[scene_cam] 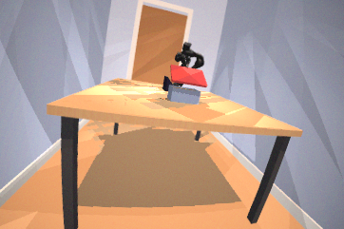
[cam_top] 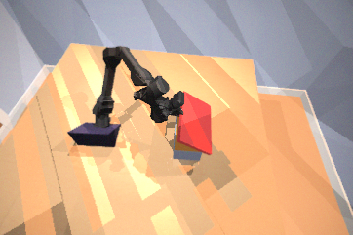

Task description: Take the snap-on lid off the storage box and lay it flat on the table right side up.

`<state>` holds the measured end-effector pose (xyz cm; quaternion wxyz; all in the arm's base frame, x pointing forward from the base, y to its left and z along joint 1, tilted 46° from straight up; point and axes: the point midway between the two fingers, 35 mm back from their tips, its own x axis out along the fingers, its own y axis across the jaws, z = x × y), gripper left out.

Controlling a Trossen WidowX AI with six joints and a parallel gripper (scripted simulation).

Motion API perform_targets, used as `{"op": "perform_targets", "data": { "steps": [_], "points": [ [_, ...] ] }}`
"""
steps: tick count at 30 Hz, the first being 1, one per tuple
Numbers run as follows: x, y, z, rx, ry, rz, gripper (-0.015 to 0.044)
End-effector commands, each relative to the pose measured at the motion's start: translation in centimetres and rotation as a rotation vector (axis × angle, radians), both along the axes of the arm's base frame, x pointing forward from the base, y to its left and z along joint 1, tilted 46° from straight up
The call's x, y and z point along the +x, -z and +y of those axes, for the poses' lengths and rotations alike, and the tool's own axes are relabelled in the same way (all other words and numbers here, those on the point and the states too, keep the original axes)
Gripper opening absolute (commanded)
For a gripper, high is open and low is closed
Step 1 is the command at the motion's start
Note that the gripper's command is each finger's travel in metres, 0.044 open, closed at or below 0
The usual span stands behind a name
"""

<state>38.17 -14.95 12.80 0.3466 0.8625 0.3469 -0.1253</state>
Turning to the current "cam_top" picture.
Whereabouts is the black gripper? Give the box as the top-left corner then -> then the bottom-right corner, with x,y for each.
150,91 -> 185,121

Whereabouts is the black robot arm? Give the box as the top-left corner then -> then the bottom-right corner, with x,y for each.
92,46 -> 170,128

